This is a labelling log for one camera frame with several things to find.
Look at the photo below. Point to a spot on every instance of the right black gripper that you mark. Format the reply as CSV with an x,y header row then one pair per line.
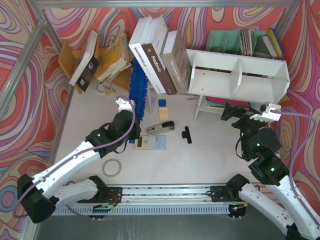
x,y
241,121

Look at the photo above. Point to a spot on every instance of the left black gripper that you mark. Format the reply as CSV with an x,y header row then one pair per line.
x,y
136,128

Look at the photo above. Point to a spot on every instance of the yellow grey calculator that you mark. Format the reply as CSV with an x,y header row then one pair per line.
x,y
150,142

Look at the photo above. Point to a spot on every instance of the blue microfiber duster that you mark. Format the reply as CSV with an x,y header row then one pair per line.
x,y
138,89

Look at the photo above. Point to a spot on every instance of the black clip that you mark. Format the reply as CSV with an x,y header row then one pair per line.
x,y
186,135

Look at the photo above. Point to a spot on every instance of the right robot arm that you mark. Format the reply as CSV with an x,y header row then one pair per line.
x,y
294,216

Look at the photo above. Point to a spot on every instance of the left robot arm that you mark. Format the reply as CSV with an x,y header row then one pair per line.
x,y
96,145

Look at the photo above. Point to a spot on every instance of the white bookshelf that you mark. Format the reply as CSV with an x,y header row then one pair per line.
x,y
236,77

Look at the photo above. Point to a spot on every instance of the stack of coloured folders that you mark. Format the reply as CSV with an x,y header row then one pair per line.
x,y
215,102

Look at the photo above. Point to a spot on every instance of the small white shelf stand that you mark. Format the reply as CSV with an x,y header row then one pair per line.
x,y
152,97

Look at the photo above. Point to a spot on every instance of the yellow sticky note pad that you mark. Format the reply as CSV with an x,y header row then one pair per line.
x,y
163,113

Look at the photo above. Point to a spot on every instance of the blue eraser block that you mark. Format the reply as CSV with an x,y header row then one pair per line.
x,y
162,103

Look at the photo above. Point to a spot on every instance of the grey black stapler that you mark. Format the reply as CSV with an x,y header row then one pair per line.
x,y
162,128

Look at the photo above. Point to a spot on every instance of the masking tape roll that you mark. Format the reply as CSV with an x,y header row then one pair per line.
x,y
111,167

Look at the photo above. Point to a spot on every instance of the yellow worn books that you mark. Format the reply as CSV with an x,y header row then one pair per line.
x,y
113,59

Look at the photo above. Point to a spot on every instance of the black white paperback book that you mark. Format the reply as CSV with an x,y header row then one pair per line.
x,y
86,64

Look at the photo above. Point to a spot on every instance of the green file organizer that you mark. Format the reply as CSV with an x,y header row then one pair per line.
x,y
238,42

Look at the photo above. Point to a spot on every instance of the white Mademoiselle book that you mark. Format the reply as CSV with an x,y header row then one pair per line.
x,y
136,43

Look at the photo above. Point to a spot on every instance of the grey Lonely City book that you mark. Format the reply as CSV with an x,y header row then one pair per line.
x,y
177,62

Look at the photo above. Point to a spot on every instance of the blue yellow book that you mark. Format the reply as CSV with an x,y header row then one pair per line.
x,y
270,33

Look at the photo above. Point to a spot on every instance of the brown Fredonia book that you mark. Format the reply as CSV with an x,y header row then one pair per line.
x,y
160,80

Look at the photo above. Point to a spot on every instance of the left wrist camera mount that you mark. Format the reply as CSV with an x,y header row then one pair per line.
x,y
125,104

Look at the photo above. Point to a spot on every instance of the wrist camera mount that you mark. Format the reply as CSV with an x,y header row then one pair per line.
x,y
269,113
125,104

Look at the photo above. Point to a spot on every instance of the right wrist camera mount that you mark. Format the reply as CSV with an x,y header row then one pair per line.
x,y
269,113

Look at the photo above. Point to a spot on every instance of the brass padlock with ring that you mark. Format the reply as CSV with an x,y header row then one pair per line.
x,y
105,89

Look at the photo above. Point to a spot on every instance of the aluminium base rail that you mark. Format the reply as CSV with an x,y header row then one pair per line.
x,y
160,193

